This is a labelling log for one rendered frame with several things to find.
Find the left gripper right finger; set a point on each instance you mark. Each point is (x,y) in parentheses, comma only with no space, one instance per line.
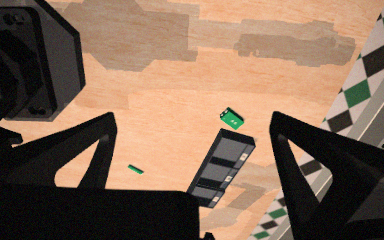
(357,190)

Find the dark grey rack of bins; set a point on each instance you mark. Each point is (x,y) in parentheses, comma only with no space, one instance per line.
(225,156)

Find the green aaa battery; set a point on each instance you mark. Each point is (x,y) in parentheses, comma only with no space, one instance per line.
(135,169)

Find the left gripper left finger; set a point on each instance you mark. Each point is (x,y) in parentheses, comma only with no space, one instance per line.
(37,162)

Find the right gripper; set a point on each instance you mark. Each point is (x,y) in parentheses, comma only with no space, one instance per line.
(208,236)

